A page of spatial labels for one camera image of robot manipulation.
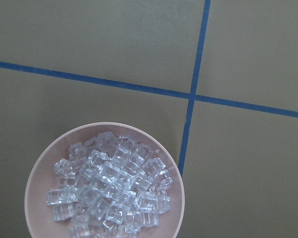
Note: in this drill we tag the pile of clear ice cubes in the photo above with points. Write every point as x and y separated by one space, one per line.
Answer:
110 187

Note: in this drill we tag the pink bowl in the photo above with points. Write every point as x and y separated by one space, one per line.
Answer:
42 178

